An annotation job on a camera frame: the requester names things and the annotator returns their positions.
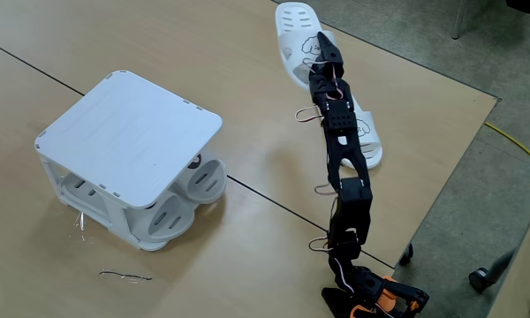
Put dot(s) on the white dog slipper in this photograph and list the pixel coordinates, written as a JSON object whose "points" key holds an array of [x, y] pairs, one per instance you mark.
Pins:
{"points": [[296, 31], [373, 141]]}

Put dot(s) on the grey bear slipper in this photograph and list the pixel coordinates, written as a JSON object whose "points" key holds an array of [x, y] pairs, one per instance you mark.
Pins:
{"points": [[205, 181], [168, 218]]}

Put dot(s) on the white plastic two-tier shoe rack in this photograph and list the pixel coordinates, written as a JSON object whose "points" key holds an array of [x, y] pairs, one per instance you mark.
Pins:
{"points": [[128, 137]]}

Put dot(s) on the metal chair leg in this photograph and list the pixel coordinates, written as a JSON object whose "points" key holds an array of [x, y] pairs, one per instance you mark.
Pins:
{"points": [[459, 20]]}

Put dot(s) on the black table caster wheel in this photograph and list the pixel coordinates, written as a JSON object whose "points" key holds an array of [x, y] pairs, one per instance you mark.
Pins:
{"points": [[406, 255]]}

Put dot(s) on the dark chair seat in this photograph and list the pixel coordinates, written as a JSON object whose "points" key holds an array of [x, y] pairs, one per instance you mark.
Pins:
{"points": [[527, 6]]}

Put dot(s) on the grey chair base leg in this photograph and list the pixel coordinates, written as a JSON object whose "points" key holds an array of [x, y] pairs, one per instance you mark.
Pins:
{"points": [[501, 265]]}

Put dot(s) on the clear tape strip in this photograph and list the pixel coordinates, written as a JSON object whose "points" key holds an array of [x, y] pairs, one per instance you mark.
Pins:
{"points": [[123, 276]]}

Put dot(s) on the clear tape scrap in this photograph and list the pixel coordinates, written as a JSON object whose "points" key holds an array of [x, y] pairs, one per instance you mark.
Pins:
{"points": [[80, 223]]}

